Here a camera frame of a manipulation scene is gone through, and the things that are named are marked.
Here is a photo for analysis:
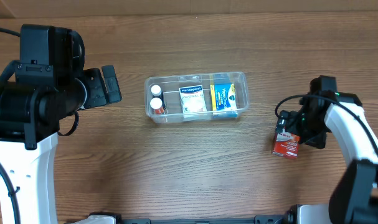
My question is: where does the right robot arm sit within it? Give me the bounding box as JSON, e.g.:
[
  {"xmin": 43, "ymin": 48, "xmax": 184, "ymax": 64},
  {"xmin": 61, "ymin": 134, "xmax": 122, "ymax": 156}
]
[{"xmin": 273, "ymin": 76, "xmax": 378, "ymax": 223}]

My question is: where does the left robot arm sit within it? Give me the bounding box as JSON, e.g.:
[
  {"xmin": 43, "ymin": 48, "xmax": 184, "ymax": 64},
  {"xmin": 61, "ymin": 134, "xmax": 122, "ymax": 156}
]
[{"xmin": 0, "ymin": 24, "xmax": 122, "ymax": 223}]

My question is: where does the dark bottle white cap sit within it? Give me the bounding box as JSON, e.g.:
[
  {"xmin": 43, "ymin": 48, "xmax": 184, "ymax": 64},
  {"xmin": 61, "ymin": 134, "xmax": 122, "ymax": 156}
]
[{"xmin": 150, "ymin": 85, "xmax": 164, "ymax": 101}]

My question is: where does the red white small box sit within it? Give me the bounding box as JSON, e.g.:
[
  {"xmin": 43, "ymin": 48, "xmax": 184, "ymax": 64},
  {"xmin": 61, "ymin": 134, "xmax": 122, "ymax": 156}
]
[{"xmin": 272, "ymin": 130, "xmax": 300, "ymax": 159}]

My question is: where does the clear plastic container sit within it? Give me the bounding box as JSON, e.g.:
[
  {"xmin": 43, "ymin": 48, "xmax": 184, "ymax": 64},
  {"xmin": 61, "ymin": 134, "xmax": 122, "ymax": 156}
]
[{"xmin": 144, "ymin": 72, "xmax": 249, "ymax": 124}]

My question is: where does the white Hansaplast box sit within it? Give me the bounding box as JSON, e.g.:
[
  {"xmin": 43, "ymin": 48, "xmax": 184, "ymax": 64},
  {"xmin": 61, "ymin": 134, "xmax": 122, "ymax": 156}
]
[{"xmin": 179, "ymin": 85, "xmax": 207, "ymax": 113}]

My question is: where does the blue yellow VapoDrops box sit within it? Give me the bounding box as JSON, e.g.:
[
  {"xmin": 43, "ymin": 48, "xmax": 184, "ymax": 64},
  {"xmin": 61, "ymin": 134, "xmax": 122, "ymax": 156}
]
[{"xmin": 210, "ymin": 83, "xmax": 238, "ymax": 119}]

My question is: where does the orange vitamin tube white cap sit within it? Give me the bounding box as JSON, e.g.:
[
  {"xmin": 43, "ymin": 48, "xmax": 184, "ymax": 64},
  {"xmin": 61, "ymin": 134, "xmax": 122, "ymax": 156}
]
[{"xmin": 150, "ymin": 97, "xmax": 165, "ymax": 114}]

